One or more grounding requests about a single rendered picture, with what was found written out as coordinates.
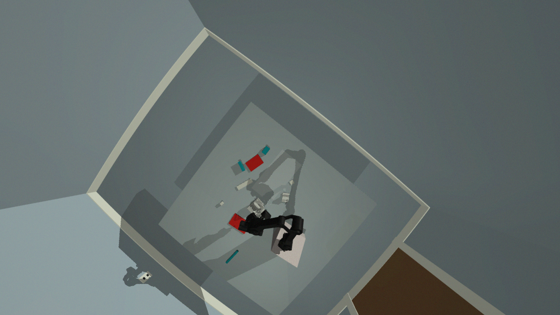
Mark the beige flat bar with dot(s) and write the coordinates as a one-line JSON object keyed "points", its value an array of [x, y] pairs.
{"points": [[244, 184]]}

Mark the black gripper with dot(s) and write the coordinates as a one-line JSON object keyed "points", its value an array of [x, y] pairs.
{"points": [[265, 215]]}

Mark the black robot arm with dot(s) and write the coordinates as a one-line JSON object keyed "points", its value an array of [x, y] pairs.
{"points": [[255, 226]]}

